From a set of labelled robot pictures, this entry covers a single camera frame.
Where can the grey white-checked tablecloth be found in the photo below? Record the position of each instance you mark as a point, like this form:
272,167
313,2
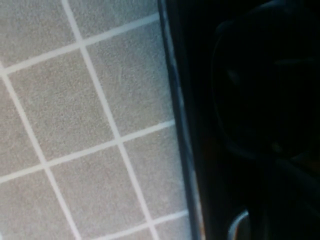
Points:
75,125

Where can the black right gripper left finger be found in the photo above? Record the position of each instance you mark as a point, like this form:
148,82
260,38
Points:
246,228

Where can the black framed glasses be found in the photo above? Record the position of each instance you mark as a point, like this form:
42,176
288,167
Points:
225,130

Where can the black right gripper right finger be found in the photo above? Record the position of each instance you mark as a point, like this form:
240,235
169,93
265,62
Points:
305,200

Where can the black patterned glasses case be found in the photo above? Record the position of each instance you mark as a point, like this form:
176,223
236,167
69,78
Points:
197,105

